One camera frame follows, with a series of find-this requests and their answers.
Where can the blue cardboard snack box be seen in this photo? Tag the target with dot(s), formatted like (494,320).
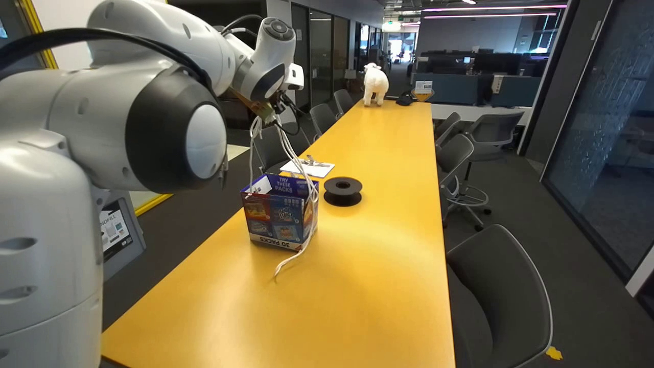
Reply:
(276,215)

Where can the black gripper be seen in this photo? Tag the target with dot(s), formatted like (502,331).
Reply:
(250,100)

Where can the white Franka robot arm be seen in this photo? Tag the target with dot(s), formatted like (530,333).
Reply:
(102,136)

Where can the small black table object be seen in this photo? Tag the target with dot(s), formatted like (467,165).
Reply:
(405,100)

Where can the grey panel with label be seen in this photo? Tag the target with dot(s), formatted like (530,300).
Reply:
(123,236)

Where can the grey office chair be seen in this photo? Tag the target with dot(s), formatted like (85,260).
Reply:
(342,100)
(322,116)
(492,129)
(497,293)
(454,165)

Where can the white name card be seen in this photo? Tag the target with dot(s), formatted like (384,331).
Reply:
(423,88)

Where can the white plush toy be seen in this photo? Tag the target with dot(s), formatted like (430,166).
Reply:
(374,82)

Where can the black swivel chair chrome base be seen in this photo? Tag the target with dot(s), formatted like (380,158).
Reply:
(286,146)

